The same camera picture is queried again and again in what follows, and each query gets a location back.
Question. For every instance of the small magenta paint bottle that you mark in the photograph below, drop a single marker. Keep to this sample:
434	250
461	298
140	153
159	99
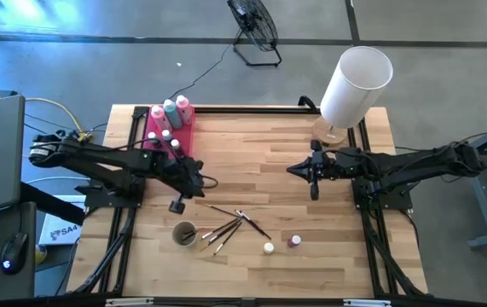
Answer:
294	241

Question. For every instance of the black aluminium table frame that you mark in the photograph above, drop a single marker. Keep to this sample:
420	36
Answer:
247	110

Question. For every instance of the small light blue paint bottle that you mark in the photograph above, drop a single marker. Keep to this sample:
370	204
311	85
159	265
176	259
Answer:
166	135

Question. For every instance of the silver frame bracket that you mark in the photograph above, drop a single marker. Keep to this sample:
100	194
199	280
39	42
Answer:
366	303
130	302

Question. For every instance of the black computer mouse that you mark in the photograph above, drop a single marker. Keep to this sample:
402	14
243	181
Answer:
13	253

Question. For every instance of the small yellow object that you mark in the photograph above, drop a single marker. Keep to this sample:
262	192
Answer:
40	254

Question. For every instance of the white ribbed cup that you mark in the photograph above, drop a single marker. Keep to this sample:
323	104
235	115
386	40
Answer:
177	239

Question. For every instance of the small yellow paint bottle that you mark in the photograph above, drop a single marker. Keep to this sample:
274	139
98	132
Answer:
268	248

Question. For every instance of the small purple paint bottle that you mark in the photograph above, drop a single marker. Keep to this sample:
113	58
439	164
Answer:
176	145

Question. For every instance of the large teal paint bottle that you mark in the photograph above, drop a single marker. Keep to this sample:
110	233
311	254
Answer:
173	114

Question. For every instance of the black floor fan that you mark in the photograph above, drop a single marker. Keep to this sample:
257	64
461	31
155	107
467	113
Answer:
249	19

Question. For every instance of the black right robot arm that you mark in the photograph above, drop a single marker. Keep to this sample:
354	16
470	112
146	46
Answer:
418	164

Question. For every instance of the large pink paint bottle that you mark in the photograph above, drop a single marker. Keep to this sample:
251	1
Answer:
184	108
160	117

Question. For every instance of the white shade wooden table lamp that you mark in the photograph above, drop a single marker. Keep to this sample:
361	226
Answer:
354	89

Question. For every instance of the small blue-grey paint bottle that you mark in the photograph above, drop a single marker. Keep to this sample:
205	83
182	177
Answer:
152	137

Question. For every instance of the black diagonal bar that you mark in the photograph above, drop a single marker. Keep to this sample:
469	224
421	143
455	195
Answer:
51	202

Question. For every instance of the white cardboard box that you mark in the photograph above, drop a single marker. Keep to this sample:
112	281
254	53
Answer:
62	234

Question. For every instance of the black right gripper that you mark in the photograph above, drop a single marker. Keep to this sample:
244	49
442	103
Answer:
332	164

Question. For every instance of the pink plastic tray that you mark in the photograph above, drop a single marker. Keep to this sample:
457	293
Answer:
187	134

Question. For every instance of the dark grey desk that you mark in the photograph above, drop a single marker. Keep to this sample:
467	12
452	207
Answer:
13	290

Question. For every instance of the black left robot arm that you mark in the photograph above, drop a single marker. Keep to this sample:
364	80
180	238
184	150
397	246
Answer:
111	158

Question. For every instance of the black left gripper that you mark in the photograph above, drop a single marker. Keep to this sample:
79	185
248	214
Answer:
187	177

